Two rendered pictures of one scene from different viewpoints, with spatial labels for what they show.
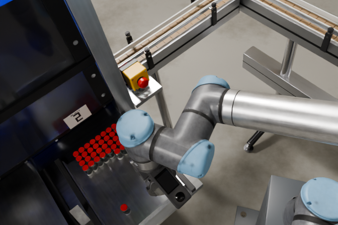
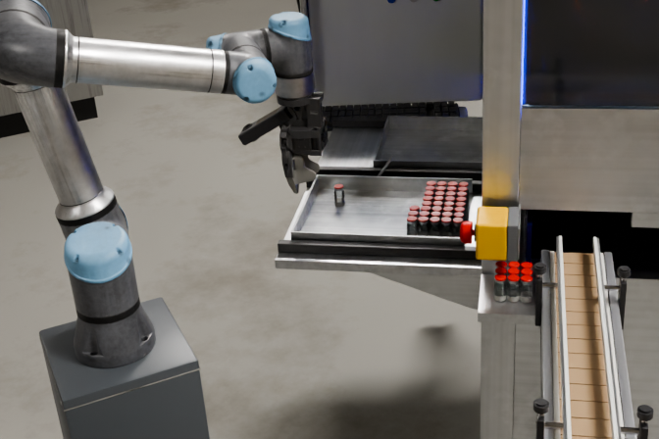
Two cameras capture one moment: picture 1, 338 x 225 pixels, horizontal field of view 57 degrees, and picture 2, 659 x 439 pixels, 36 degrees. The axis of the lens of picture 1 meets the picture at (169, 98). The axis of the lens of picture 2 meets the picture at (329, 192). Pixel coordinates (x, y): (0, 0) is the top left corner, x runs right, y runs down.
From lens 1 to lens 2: 1.99 m
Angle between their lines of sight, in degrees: 89
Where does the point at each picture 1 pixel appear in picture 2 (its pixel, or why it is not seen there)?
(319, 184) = (110, 245)
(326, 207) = (93, 229)
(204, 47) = not seen: outside the picture
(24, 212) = (454, 156)
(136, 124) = (283, 16)
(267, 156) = not seen: outside the picture
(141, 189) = (347, 221)
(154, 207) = (313, 219)
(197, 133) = (228, 43)
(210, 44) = not seen: outside the picture
